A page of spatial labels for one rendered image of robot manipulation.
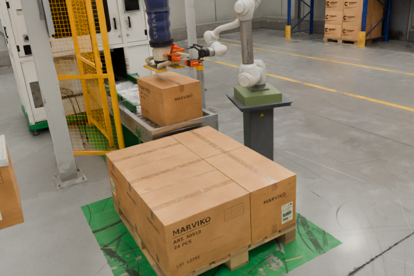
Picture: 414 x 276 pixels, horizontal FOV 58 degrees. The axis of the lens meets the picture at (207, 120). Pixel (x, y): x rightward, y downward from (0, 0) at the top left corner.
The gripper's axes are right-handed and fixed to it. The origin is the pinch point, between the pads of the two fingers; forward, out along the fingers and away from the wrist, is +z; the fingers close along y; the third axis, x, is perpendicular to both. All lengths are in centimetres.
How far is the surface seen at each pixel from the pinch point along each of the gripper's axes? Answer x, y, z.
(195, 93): -3.5, 35.6, -2.1
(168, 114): -4, 50, 28
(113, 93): 66, 38, 56
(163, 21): 15.8, -31.4, 14.0
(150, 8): 20, -44, 23
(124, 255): -78, 120, 108
